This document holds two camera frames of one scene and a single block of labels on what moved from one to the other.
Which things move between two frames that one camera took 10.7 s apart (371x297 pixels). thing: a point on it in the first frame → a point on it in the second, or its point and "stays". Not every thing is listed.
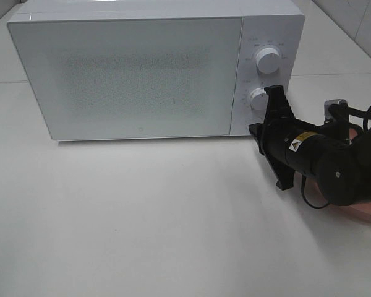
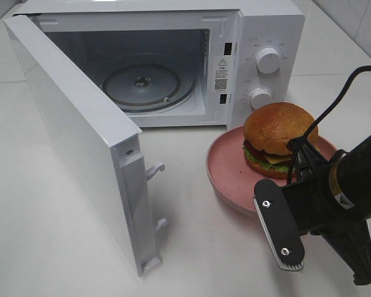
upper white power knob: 268,60 stays
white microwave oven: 104,70 stays
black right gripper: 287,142 → 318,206
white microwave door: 116,77 → 107,146
